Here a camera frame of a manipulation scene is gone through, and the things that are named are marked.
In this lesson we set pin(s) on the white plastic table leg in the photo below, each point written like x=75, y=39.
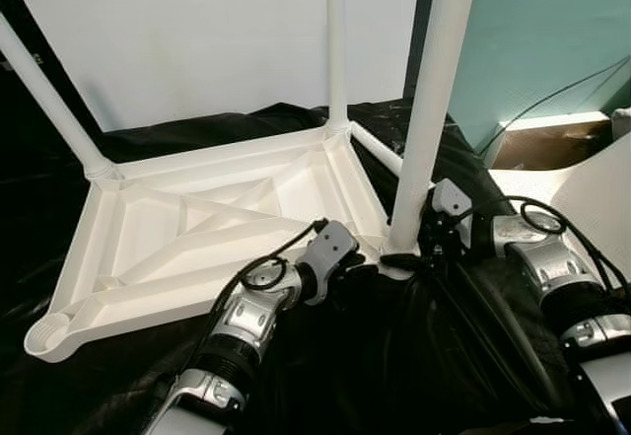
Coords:
x=54, y=100
x=337, y=50
x=380, y=149
x=434, y=90

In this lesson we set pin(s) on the white plastic table top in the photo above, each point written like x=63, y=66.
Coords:
x=177, y=228

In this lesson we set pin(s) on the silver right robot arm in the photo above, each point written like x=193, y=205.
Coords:
x=552, y=277

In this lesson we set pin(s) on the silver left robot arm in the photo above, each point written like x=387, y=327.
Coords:
x=237, y=336

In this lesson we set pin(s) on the black plastic sheet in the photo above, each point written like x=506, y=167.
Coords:
x=394, y=356

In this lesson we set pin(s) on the brown cardboard box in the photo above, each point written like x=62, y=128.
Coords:
x=542, y=144

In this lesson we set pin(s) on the white plastic chair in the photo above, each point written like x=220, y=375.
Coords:
x=601, y=208

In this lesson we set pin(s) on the grey cushion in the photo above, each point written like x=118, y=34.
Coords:
x=621, y=122

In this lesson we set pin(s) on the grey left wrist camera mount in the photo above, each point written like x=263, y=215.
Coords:
x=325, y=253

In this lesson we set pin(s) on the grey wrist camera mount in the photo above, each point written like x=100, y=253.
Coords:
x=452, y=200
x=325, y=253

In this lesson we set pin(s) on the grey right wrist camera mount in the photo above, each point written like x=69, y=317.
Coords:
x=452, y=200

